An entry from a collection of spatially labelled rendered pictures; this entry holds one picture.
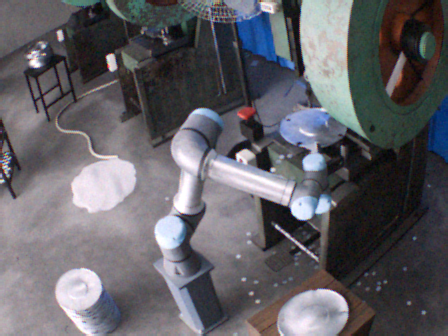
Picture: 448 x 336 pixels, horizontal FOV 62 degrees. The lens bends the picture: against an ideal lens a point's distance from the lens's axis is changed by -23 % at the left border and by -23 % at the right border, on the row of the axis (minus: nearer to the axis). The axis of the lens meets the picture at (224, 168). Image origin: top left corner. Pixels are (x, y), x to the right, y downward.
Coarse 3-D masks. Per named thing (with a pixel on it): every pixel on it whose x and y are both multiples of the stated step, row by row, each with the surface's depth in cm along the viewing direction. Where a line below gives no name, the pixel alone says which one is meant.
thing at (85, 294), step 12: (72, 276) 209; (84, 276) 208; (96, 276) 208; (60, 288) 202; (72, 288) 201; (84, 288) 201; (96, 288) 201; (60, 300) 196; (72, 300) 196; (84, 300) 195; (96, 300) 195
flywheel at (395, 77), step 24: (408, 0) 125; (384, 24) 122; (408, 24) 120; (432, 24) 141; (384, 48) 127; (408, 48) 122; (432, 48) 122; (384, 72) 133; (408, 72) 143; (432, 72) 148; (408, 96) 149
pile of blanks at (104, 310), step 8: (104, 288) 207; (104, 296) 202; (96, 304) 194; (104, 304) 201; (112, 304) 210; (72, 312) 192; (80, 312) 191; (88, 312) 193; (96, 312) 196; (104, 312) 201; (112, 312) 208; (80, 320) 196; (88, 320) 196; (96, 320) 199; (104, 320) 202; (112, 320) 208; (80, 328) 206; (88, 328) 202; (96, 328) 201; (104, 328) 204; (112, 328) 208
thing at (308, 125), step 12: (300, 120) 192; (312, 120) 190; (324, 120) 190; (336, 120) 188; (288, 132) 186; (300, 132) 185; (312, 132) 183; (324, 132) 182; (336, 132) 181; (324, 144) 176
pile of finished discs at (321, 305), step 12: (288, 300) 171; (300, 300) 171; (312, 300) 169; (324, 300) 168; (336, 300) 166; (288, 312) 167; (300, 312) 166; (312, 312) 164; (324, 312) 162; (336, 312) 162; (288, 324) 162; (300, 324) 161; (312, 324) 159; (324, 324) 158; (336, 324) 157
